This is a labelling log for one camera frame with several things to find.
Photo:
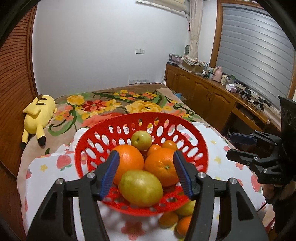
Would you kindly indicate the wooden sideboard cabinet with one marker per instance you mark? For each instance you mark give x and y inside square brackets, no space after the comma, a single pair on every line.
[208,97]

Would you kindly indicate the large orange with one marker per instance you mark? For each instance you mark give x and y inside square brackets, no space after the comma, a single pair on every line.
[130,160]
[160,166]

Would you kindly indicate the wall air conditioner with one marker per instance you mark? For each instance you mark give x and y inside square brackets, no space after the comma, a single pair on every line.
[161,3]

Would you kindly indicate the clear storage box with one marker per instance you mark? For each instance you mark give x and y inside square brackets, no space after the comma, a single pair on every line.
[175,59]

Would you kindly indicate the cardboard box with cloth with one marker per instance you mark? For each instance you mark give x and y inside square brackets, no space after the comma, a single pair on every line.
[193,63]

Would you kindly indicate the grey window blind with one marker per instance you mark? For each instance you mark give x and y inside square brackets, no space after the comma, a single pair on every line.
[252,46]

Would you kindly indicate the wooden slatted wardrobe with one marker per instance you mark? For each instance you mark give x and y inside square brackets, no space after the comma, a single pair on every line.
[16,81]

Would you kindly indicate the white wall socket strip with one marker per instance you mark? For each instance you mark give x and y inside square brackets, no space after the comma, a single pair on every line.
[138,81]

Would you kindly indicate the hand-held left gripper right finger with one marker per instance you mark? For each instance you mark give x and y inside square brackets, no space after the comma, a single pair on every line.
[182,172]

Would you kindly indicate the yellow-green round pear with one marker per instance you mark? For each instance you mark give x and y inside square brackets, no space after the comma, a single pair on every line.
[141,139]

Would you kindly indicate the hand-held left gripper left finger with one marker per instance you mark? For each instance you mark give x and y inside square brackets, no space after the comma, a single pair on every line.
[109,172]

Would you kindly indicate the pink tissue box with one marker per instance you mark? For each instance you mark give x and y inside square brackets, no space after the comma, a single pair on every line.
[230,88]

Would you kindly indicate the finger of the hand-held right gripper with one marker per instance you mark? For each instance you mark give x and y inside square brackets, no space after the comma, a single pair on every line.
[240,157]
[242,139]

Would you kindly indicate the cream cup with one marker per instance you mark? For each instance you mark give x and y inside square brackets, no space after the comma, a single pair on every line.
[224,80]

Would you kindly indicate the white strawberry print tablecloth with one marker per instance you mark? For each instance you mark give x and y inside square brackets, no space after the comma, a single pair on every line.
[50,176]

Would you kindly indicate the person's right hand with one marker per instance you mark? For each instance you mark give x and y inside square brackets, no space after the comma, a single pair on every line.
[272,192]

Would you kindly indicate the small yellow-green lemon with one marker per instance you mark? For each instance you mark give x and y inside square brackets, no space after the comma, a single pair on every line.
[186,208]

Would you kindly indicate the white wall switch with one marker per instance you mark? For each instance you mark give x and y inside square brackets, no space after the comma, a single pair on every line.
[140,51]

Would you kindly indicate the pink kettle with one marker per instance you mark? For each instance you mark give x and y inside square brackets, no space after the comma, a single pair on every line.
[217,74]

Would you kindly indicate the floral blanket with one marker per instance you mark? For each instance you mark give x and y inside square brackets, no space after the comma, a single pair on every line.
[99,104]

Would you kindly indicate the yellow plush toy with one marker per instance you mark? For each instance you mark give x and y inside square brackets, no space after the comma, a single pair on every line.
[39,111]

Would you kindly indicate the cream curtain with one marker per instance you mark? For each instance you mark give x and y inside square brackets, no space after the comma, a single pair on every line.
[195,27]

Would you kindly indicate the small white round fan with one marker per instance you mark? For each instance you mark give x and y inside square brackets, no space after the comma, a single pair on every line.
[187,50]

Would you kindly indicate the red perforated plastic basket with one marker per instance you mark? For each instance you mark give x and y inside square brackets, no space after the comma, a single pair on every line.
[92,148]

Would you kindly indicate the small orange tangerine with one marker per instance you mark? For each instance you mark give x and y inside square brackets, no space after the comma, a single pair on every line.
[183,226]
[153,148]
[170,145]
[168,219]

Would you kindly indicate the large yellow-green lemon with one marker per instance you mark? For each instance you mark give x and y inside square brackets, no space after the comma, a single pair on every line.
[141,187]

